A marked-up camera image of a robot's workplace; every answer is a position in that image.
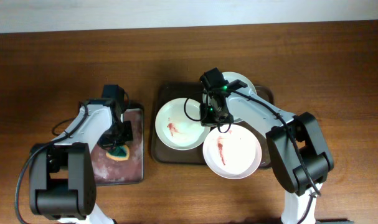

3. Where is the green and yellow sponge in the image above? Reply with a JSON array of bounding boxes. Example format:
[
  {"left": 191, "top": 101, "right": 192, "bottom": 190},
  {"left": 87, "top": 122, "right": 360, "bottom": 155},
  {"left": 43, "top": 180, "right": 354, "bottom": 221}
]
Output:
[{"left": 106, "top": 145, "right": 130, "bottom": 161}]

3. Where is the pinkish white plate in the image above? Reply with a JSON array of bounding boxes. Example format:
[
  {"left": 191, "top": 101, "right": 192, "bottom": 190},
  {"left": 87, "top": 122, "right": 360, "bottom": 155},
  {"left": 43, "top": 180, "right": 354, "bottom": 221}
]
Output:
[{"left": 202, "top": 124, "right": 262, "bottom": 180}]

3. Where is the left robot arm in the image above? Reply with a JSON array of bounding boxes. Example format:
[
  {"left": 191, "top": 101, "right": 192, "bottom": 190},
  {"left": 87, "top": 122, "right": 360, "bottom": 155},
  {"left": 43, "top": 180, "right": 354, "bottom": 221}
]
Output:
[{"left": 22, "top": 85, "right": 133, "bottom": 224}]

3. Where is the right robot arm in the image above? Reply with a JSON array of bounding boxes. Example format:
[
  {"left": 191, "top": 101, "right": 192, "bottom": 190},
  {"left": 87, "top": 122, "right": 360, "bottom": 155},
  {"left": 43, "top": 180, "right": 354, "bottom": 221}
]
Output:
[{"left": 200, "top": 68, "right": 334, "bottom": 223}]

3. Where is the metal baking tray with water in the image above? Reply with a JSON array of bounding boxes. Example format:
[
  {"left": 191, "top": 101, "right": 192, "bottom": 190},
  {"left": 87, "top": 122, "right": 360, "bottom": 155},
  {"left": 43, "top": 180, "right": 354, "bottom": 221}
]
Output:
[{"left": 91, "top": 103, "right": 144, "bottom": 186}]

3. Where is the brown plastic serving tray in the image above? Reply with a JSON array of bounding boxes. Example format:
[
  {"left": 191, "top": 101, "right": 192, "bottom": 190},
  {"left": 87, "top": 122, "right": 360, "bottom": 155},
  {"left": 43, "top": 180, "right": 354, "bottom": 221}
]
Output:
[{"left": 150, "top": 82, "right": 272, "bottom": 169}]

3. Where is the pale green plate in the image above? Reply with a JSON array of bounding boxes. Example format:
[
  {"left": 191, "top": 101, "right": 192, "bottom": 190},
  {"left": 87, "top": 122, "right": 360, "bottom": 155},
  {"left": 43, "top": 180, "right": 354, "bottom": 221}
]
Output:
[{"left": 200, "top": 68, "right": 257, "bottom": 123}]

